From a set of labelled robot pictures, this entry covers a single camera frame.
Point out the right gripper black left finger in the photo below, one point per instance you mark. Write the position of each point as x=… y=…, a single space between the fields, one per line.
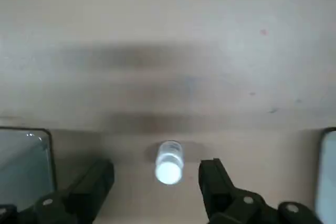
x=86 y=190

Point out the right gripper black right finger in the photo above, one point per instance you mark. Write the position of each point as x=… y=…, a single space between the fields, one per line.
x=218 y=190

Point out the small white-capped medicine bottle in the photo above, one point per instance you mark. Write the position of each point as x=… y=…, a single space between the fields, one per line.
x=169 y=166

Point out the silver aluminium medical kit case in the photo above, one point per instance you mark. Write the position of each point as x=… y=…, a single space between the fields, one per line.
x=21 y=161

